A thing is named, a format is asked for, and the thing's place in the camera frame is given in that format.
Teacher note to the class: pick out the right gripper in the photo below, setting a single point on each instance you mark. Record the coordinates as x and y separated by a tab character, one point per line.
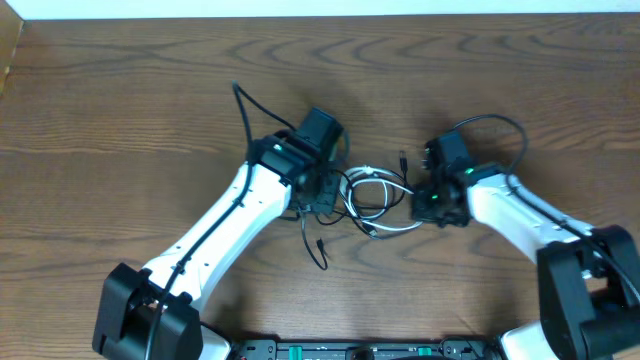
419	212

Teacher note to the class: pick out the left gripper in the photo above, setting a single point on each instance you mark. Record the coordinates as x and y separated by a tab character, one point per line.
320	195

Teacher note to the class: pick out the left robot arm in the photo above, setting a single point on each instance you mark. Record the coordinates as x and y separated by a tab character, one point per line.
154	312

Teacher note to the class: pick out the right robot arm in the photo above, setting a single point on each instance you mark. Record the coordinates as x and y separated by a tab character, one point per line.
587	277

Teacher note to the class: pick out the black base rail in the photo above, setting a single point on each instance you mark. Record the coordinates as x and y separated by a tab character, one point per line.
459	348

